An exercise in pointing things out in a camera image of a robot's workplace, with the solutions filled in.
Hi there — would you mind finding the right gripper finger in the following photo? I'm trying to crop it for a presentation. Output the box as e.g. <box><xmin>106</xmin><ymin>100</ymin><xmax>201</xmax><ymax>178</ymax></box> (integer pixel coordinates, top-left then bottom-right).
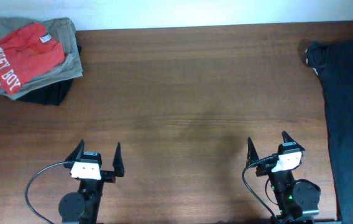
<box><xmin>282</xmin><ymin>131</ymin><xmax>298</xmax><ymax>146</ymax></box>
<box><xmin>246</xmin><ymin>137</ymin><xmax>259</xmax><ymax>167</ymax></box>

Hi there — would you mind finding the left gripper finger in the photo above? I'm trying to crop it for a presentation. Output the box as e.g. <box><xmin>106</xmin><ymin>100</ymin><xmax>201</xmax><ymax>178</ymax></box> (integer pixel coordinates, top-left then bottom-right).
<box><xmin>112</xmin><ymin>143</ymin><xmax>125</xmax><ymax>177</ymax></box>
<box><xmin>65</xmin><ymin>139</ymin><xmax>85</xmax><ymax>162</ymax></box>

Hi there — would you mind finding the dark green Nike t-shirt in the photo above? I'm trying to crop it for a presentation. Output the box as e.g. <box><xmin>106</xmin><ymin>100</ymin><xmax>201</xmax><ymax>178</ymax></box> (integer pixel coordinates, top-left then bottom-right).
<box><xmin>306</xmin><ymin>40</ymin><xmax>353</xmax><ymax>223</ymax></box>

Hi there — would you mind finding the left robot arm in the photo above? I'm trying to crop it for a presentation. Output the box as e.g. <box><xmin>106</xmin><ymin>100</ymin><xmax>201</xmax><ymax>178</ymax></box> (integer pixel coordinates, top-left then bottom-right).
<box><xmin>58</xmin><ymin>140</ymin><xmax>125</xmax><ymax>224</ymax></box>

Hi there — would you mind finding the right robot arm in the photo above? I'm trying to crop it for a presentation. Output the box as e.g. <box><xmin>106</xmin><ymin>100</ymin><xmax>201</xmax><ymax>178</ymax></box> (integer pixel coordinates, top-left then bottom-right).
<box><xmin>242</xmin><ymin>131</ymin><xmax>321</xmax><ymax>224</ymax></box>

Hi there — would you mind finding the black folded garment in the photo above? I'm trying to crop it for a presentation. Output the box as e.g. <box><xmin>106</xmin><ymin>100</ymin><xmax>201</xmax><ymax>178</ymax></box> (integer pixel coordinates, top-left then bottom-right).
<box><xmin>0</xmin><ymin>45</ymin><xmax>83</xmax><ymax>106</ymax></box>

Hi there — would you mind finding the red folded printed shirt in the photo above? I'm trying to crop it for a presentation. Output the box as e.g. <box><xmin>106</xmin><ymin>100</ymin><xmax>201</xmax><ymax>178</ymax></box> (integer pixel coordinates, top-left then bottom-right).
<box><xmin>0</xmin><ymin>23</ymin><xmax>65</xmax><ymax>95</ymax></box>

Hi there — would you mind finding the olive folded garment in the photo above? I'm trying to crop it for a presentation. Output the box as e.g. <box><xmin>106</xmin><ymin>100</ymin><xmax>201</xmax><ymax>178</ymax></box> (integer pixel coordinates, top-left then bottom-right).
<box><xmin>0</xmin><ymin>17</ymin><xmax>83</xmax><ymax>100</ymax></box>

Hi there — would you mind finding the left black cable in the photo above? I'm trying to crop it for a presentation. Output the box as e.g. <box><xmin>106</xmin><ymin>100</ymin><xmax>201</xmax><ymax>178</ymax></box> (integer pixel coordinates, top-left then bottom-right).
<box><xmin>24</xmin><ymin>161</ymin><xmax>71</xmax><ymax>224</ymax></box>

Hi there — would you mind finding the black cable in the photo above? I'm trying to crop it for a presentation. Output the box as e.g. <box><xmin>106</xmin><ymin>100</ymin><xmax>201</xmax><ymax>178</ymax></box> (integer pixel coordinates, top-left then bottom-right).
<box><xmin>242</xmin><ymin>154</ymin><xmax>280</xmax><ymax>220</ymax></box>
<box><xmin>24</xmin><ymin>161</ymin><xmax>71</xmax><ymax>224</ymax></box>

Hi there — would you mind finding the right black cable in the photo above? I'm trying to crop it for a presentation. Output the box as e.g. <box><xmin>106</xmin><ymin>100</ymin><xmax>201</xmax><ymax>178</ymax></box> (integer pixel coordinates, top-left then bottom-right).
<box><xmin>242</xmin><ymin>154</ymin><xmax>280</xmax><ymax>220</ymax></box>

